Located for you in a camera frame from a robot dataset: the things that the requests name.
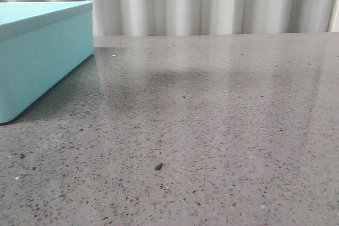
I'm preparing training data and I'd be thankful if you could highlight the light blue storage box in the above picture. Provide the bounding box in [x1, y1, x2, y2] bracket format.
[1, 1, 94, 123]

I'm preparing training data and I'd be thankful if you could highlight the small black debris chip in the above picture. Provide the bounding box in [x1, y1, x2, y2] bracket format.
[155, 162, 164, 170]

